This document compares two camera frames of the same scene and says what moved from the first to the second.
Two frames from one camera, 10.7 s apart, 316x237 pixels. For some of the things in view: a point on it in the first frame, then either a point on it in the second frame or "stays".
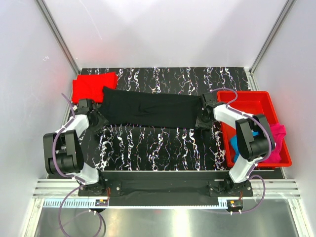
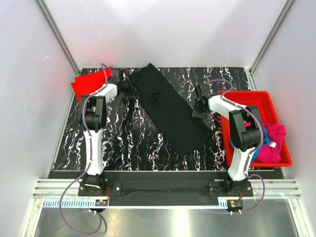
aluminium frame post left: x=59 y=37 stays
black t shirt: x=135 y=109 -> x=170 y=112
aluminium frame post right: x=267 y=43 stays
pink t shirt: x=278 y=131 stays
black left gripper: x=102 y=121 -> x=132 y=91
